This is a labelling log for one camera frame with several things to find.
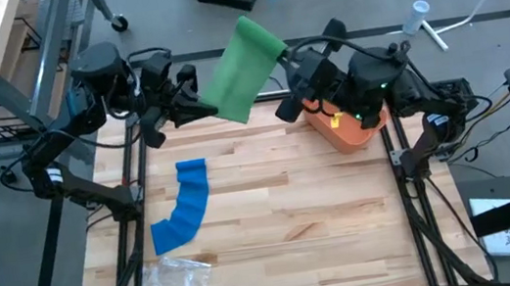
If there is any white plastic bottle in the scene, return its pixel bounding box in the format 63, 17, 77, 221
397, 0, 435, 37

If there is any black caster wheel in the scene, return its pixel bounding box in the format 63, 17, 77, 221
108, 13, 131, 34

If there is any yellow cable tie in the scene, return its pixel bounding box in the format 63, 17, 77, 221
328, 111, 346, 130

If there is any black and yellow wire bundle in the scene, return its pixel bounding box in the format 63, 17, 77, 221
436, 89, 510, 168

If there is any orange plastic bin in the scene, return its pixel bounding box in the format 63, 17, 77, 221
301, 88, 393, 161

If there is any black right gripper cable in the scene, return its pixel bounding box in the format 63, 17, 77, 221
285, 24, 415, 90

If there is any black crate with red tool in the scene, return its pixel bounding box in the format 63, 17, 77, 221
417, 75, 484, 139

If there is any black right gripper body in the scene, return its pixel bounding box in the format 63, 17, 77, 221
263, 16, 359, 125

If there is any blue elastic bandage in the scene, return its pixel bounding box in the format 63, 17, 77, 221
142, 157, 219, 257

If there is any grey flat case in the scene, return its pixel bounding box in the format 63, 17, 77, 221
454, 173, 510, 209

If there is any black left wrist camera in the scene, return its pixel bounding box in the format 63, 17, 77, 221
138, 50, 177, 102

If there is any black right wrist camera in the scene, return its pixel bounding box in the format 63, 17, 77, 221
345, 41, 418, 124

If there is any white lamp stand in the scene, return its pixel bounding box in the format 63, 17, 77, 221
382, 0, 510, 60

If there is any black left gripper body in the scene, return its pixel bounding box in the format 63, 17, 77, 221
133, 63, 209, 152

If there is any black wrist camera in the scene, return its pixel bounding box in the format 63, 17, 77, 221
345, 41, 418, 124
138, 50, 177, 102

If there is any green elastic bandage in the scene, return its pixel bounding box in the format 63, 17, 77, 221
189, 9, 298, 131

